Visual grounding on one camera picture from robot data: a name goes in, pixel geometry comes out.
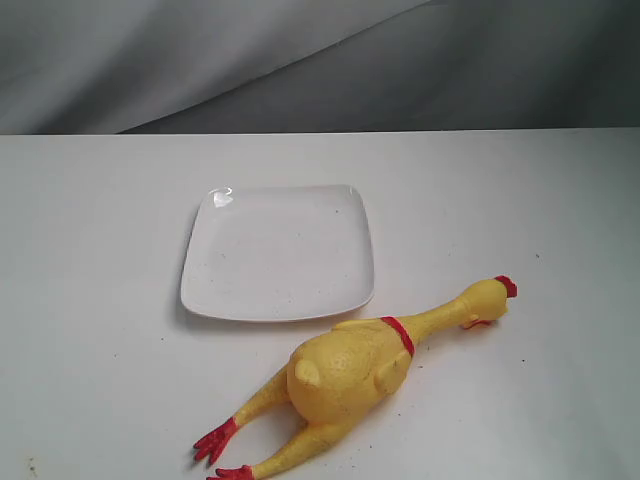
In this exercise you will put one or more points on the yellow rubber chicken toy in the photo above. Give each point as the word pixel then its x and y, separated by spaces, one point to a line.
pixel 335 379

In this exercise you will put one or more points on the grey backdrop cloth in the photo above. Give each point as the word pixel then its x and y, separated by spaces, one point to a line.
pixel 164 67

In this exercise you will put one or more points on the white square plate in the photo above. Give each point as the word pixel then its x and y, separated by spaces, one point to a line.
pixel 278 254

